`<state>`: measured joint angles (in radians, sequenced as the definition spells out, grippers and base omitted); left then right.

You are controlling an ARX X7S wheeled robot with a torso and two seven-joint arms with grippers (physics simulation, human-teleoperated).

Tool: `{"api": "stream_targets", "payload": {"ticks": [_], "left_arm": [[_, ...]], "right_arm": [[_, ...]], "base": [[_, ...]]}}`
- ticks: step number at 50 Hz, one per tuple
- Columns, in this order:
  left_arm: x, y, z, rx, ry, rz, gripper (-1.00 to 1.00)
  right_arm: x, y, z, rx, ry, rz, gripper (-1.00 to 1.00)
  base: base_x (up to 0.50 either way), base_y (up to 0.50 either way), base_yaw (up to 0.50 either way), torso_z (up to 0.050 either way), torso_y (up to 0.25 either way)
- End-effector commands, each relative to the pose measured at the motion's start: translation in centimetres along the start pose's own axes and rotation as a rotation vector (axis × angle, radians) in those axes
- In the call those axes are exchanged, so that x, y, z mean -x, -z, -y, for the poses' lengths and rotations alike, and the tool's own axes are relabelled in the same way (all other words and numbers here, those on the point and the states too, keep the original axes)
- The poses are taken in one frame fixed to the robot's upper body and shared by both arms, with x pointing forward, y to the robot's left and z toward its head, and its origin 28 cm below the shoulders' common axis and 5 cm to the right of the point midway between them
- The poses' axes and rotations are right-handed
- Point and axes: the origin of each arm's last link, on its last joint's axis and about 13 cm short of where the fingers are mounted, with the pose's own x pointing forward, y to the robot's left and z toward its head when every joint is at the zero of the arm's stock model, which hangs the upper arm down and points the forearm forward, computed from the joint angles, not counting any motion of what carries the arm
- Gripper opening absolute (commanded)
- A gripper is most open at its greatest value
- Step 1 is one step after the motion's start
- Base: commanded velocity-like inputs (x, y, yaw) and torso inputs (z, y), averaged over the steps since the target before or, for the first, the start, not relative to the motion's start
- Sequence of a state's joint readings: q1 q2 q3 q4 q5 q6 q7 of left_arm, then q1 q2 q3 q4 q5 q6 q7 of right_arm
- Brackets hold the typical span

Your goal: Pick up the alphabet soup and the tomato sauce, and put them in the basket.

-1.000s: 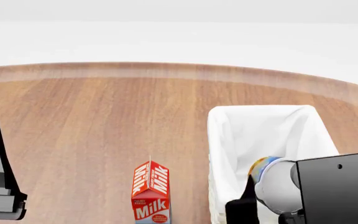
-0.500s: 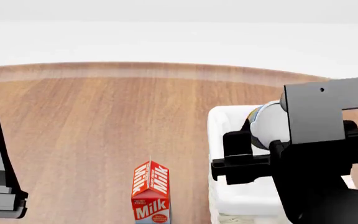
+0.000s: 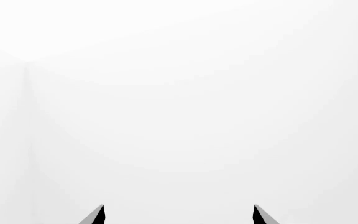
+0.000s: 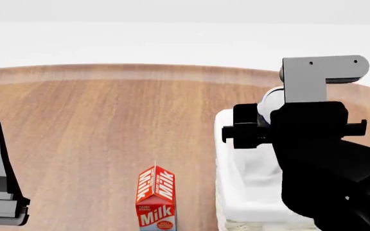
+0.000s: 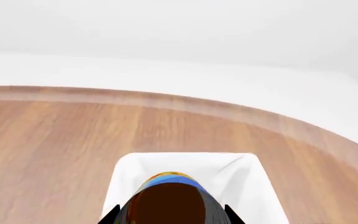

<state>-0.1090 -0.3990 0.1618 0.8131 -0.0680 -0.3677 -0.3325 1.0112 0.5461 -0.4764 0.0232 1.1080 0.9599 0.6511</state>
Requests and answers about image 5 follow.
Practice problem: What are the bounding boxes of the white basket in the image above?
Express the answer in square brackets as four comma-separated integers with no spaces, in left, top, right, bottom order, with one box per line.
[99,152,290,224]

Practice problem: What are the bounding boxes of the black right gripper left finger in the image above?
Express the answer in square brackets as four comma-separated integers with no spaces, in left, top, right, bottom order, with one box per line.
[98,204,121,224]

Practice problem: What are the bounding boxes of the can with blue label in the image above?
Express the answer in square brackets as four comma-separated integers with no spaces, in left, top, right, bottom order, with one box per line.
[116,171,232,224]

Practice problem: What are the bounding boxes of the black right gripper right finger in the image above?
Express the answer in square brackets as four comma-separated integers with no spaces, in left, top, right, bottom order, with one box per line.
[224,203,247,224]

